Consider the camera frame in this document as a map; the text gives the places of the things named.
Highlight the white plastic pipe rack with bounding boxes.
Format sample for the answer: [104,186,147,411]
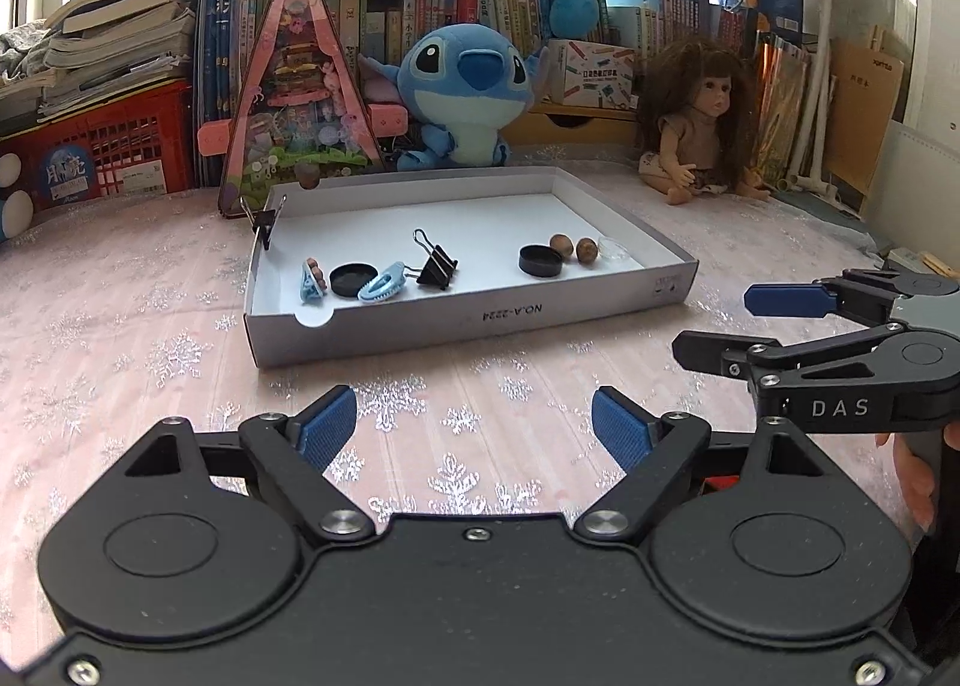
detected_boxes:
[780,0,841,196]

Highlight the red plastic crate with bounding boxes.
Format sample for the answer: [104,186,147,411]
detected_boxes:
[0,80,197,211]

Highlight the row of thin blue books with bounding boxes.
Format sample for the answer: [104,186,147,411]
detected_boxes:
[195,0,260,188]

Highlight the blue alien plush toy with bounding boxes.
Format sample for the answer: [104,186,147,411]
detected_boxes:
[358,26,545,172]

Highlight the person's right hand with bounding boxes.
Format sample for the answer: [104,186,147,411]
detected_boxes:
[876,431,938,533]

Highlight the stack of grey books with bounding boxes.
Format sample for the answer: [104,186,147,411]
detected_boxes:
[0,0,203,132]

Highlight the black round cap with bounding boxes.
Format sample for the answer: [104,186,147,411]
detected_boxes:
[517,245,563,278]
[328,263,380,298]

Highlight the white printed carton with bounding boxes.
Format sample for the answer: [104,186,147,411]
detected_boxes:
[546,39,638,109]

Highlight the large light blue hair clip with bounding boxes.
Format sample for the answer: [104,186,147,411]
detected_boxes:
[357,264,410,304]

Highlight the small light blue hair clip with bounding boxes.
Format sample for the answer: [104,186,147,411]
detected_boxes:
[298,258,331,304]

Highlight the white cardboard tray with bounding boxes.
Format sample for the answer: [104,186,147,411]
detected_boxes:
[244,167,700,370]

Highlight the pink triangular miniature house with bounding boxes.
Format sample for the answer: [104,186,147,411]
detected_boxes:
[199,0,410,216]

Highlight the white panel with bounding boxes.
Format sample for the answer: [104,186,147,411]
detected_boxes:
[862,123,960,259]

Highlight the pink snowflake tablecloth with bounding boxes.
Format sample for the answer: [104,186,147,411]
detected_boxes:
[0,146,960,657]

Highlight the row of colourful books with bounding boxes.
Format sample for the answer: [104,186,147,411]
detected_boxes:
[322,0,758,68]

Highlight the brown-haired doll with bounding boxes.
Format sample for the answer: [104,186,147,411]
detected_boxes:
[636,37,773,207]

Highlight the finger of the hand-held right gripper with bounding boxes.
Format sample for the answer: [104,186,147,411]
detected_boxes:
[671,322,912,394]
[745,268,960,327]

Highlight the black binder clip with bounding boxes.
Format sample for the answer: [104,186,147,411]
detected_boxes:
[240,194,290,250]
[411,228,460,292]

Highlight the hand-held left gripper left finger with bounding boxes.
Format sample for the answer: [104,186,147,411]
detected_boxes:
[120,384,376,544]

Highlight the wooden drawer box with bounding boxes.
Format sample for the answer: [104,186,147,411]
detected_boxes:
[502,102,646,148]

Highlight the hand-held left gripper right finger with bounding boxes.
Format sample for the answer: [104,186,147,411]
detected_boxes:
[574,386,833,544]

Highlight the shiny foil wrapping sheets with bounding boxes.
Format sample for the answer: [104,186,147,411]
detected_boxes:
[754,33,815,186]

